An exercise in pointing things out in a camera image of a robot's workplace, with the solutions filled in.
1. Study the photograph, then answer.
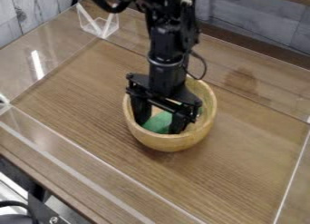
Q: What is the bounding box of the black cable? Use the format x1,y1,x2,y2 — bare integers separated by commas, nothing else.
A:
0,200,32,217

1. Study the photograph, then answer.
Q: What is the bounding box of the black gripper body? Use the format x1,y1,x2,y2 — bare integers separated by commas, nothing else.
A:
126,56,202,123

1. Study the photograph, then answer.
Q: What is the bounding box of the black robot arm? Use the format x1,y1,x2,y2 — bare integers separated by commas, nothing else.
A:
94,0,202,134

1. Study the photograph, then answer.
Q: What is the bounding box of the wooden bowl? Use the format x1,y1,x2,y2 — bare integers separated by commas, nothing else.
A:
123,78,217,152

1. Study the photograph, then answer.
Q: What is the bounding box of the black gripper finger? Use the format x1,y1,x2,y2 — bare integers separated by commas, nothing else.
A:
169,112,189,134
131,97,151,125

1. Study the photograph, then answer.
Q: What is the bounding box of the clear acrylic corner bracket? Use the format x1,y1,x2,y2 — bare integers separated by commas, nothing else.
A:
76,4,119,39

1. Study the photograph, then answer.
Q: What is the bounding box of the green rectangular block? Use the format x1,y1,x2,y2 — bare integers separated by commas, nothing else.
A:
142,107,173,134

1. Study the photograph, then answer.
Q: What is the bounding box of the clear acrylic tray wall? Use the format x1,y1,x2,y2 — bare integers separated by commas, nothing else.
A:
0,10,310,224

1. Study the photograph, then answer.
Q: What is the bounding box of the black metal stand bracket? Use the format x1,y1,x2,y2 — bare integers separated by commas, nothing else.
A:
28,194,68,224

